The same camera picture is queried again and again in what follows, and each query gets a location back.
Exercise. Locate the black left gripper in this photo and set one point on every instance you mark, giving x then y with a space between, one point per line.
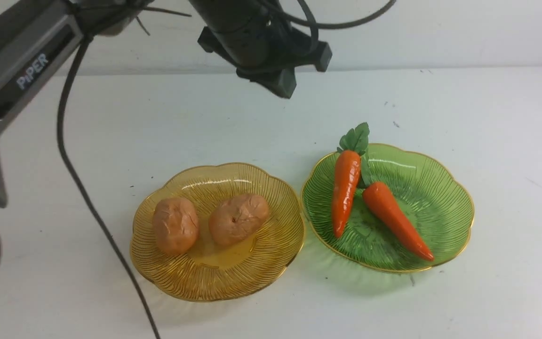
263 47

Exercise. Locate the orange toy carrot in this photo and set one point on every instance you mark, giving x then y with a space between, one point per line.
381 202
347 172

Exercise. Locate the brown toy potato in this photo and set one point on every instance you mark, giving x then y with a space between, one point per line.
175 225
237 218

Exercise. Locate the green ribbed plastic plate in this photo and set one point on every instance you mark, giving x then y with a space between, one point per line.
439 208

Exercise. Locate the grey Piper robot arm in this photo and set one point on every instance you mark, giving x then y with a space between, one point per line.
38 36

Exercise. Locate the amber ribbed plastic plate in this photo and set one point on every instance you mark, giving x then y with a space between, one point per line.
209 272

